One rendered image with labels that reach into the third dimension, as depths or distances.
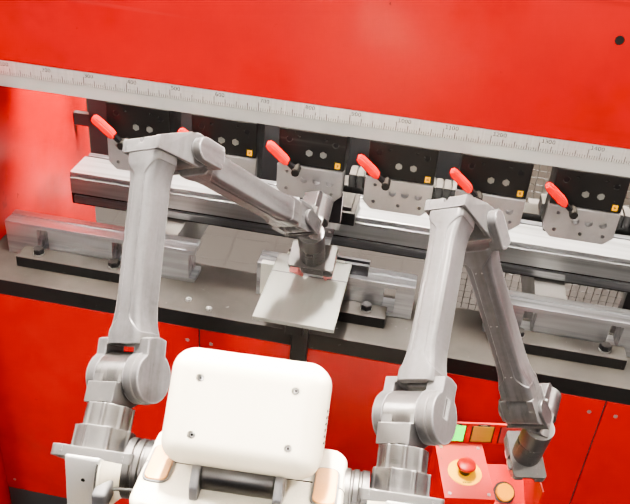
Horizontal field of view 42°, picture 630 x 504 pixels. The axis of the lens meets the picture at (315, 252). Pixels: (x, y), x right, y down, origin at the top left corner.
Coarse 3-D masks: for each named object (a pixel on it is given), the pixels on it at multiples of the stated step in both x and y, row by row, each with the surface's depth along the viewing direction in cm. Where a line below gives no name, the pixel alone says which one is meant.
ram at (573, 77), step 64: (0, 0) 175; (64, 0) 172; (128, 0) 170; (192, 0) 167; (256, 0) 165; (320, 0) 162; (384, 0) 160; (448, 0) 158; (512, 0) 156; (576, 0) 154; (64, 64) 180; (128, 64) 177; (192, 64) 175; (256, 64) 172; (320, 64) 169; (384, 64) 167; (448, 64) 165; (512, 64) 162; (576, 64) 160; (320, 128) 177; (512, 128) 169; (576, 128) 167
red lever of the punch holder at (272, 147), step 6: (270, 144) 177; (276, 144) 178; (270, 150) 177; (276, 150) 178; (282, 150) 179; (276, 156) 178; (282, 156) 178; (288, 156) 179; (282, 162) 178; (288, 162) 179; (294, 168) 179; (300, 168) 180; (294, 174) 179
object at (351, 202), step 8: (344, 192) 219; (344, 200) 216; (352, 200) 216; (344, 208) 213; (352, 208) 215; (344, 216) 214; (352, 216) 213; (344, 224) 215; (352, 224) 214; (328, 232) 207; (328, 240) 204
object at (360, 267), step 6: (342, 258) 199; (348, 258) 199; (354, 258) 199; (354, 264) 197; (360, 264) 197; (366, 264) 197; (354, 270) 198; (360, 270) 198; (366, 270) 197; (366, 276) 198
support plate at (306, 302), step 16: (288, 256) 198; (272, 272) 191; (336, 272) 193; (272, 288) 186; (288, 288) 186; (304, 288) 187; (320, 288) 187; (336, 288) 188; (272, 304) 181; (288, 304) 181; (304, 304) 182; (320, 304) 182; (336, 304) 183; (272, 320) 177; (288, 320) 177; (304, 320) 177; (320, 320) 177; (336, 320) 178
